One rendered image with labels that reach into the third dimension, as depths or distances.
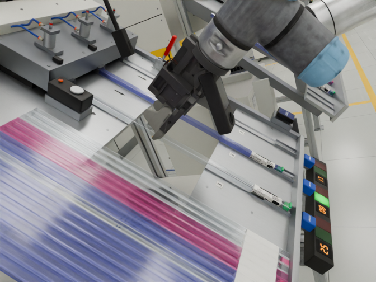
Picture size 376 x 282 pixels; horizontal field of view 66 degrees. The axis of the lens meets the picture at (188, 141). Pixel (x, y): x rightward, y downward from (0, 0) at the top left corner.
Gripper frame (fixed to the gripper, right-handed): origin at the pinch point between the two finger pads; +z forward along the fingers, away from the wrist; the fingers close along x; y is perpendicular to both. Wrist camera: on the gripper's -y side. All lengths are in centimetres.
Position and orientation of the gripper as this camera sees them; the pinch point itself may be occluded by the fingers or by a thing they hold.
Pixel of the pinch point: (160, 135)
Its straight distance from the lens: 59.3
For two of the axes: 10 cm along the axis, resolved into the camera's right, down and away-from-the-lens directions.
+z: -5.7, 5.7, 5.9
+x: -3.4, 4.9, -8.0
